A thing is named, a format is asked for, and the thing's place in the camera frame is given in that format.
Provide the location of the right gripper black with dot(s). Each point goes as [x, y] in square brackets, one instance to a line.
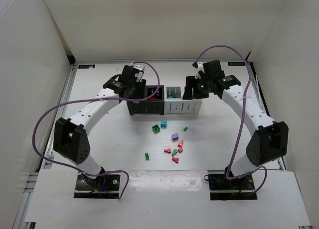
[192, 87]

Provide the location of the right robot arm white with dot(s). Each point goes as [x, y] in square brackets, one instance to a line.
[269, 139]

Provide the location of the green lego slope middle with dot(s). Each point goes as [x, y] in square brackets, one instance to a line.
[175, 151]

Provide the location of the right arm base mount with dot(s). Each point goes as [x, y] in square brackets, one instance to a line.
[222, 189]

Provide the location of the black double bin container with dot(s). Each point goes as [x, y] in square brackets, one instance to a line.
[154, 107]

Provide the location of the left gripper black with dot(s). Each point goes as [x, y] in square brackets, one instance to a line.
[139, 90]

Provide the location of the purple lego brick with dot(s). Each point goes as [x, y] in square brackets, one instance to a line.
[174, 136]

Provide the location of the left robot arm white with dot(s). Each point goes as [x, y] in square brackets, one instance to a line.
[71, 134]

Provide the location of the red lego slope bottom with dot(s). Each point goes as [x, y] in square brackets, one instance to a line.
[176, 160]

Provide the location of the red lego slope top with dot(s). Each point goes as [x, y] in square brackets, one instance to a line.
[180, 144]

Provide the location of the white double bin container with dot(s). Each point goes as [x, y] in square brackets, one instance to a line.
[178, 105]

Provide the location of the green square lego brick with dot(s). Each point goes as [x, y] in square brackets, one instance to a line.
[156, 128]

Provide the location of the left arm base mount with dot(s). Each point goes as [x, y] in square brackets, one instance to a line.
[105, 187]

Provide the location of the cyan lego brick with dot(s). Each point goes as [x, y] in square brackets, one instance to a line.
[163, 124]

